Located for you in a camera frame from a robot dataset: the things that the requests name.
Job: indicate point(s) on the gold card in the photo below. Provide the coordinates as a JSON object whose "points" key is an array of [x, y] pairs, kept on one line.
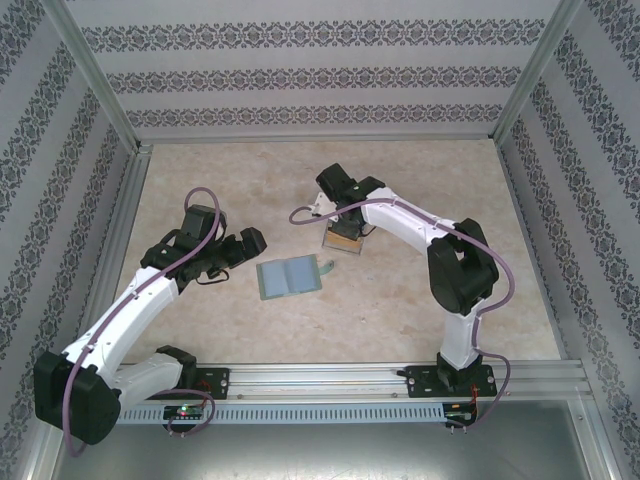
{"points": [[345, 245]]}

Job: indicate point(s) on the clear acrylic box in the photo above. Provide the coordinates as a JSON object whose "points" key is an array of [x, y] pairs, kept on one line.
{"points": [[345, 255]]}

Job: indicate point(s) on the mint green card holder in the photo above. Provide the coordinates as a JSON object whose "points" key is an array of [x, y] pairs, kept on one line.
{"points": [[280, 277]]}

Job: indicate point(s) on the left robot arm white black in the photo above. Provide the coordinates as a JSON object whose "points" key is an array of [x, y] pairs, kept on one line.
{"points": [[135, 310]]}

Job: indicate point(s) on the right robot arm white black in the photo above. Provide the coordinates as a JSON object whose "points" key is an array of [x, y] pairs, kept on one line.
{"points": [[405, 220]]}

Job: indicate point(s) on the small circuit board green light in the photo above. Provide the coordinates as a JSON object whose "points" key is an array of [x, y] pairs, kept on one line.
{"points": [[182, 411]]}

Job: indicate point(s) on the grey metal panel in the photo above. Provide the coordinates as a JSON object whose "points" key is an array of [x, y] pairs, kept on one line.
{"points": [[320, 450]]}

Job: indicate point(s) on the aluminium cross rail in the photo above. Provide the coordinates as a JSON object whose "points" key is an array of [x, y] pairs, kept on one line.
{"points": [[315, 138]]}

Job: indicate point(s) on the aluminium side rail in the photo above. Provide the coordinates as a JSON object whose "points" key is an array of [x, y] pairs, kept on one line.
{"points": [[120, 220], [530, 220]]}

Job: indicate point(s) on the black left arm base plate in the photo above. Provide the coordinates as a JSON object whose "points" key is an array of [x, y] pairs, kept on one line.
{"points": [[220, 382]]}

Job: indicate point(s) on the aluminium mounting rail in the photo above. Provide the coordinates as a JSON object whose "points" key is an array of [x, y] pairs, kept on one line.
{"points": [[320, 380]]}

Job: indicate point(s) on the aluminium frame post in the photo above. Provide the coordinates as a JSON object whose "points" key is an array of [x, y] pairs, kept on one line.
{"points": [[95, 75], [537, 70]]}

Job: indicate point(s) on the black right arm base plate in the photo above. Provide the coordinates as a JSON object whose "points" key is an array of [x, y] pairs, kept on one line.
{"points": [[420, 382]]}

